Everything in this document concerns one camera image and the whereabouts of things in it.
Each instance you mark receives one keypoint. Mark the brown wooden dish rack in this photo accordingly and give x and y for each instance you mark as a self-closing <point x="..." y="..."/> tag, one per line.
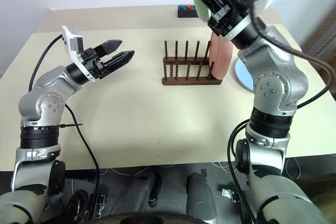
<point x="189" y="81"/>

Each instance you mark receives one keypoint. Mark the black button box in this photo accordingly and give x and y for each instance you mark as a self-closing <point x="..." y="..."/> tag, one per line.
<point x="186" y="13"/>

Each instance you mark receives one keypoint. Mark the red plate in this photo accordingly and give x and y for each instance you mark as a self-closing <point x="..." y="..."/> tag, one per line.
<point x="221" y="58"/>

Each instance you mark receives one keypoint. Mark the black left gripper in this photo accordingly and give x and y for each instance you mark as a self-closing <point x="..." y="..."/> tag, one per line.
<point x="95" y="65"/>

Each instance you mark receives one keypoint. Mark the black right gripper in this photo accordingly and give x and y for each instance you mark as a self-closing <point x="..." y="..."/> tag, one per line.
<point x="231" y="16"/>

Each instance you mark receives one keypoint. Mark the blue plate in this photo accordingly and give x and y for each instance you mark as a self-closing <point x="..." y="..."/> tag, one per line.
<point x="242" y="74"/>

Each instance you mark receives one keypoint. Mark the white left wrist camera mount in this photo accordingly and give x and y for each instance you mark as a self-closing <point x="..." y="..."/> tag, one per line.
<point x="67" y="37"/>

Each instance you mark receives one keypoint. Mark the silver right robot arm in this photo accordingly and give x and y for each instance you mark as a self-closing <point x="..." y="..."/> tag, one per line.
<point x="275" y="82"/>

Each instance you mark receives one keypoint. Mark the dark grey rounded shape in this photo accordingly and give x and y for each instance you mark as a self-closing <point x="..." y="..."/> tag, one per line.
<point x="200" y="195"/>
<point x="141" y="192"/>

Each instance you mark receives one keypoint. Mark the beige table cover sheet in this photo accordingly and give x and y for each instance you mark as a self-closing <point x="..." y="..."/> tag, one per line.
<point x="157" y="108"/>

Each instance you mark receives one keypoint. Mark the silver metal latch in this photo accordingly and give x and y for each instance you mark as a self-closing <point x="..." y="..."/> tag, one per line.
<point x="229" y="195"/>
<point x="97" y="205"/>

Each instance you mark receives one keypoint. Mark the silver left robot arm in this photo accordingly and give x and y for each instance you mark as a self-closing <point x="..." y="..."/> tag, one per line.
<point x="50" y="103"/>

